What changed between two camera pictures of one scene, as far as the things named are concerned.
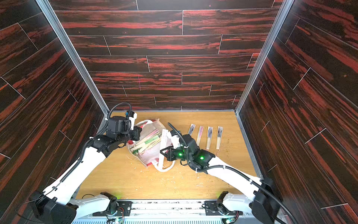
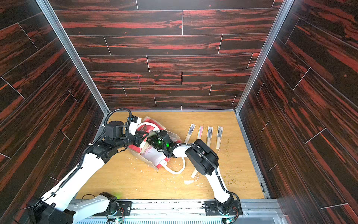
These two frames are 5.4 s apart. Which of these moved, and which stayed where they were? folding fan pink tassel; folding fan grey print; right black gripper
Moved: right black gripper
Stayed: folding fan pink tassel; folding fan grey print
